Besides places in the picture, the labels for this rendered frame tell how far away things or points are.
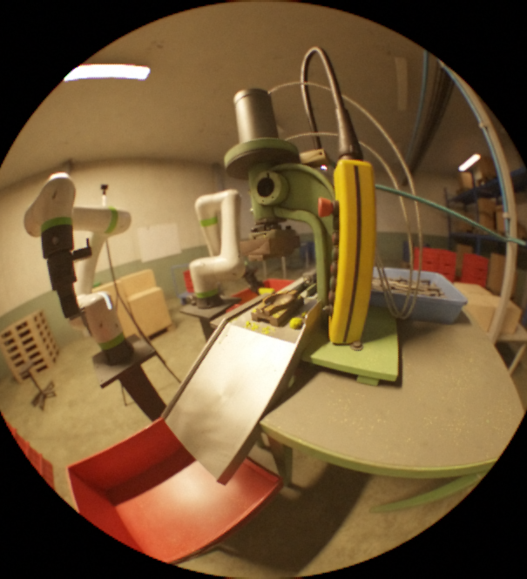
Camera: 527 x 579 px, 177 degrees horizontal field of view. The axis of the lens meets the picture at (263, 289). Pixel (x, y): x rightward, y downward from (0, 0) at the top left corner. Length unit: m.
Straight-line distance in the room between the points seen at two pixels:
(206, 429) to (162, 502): 0.47
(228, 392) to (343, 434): 0.26
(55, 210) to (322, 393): 0.66
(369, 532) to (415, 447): 1.04
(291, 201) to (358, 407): 0.46
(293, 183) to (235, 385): 0.49
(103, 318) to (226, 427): 0.50
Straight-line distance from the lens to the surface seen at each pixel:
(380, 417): 0.34
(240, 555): 1.31
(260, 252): 0.41
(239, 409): 0.39
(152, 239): 4.89
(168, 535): 0.80
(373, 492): 1.32
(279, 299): 0.56
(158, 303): 2.81
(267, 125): 0.55
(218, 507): 0.72
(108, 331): 0.67
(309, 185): 0.43
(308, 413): 0.32
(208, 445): 0.44
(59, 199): 0.48
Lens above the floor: 1.23
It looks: 17 degrees down
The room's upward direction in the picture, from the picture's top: 7 degrees counter-clockwise
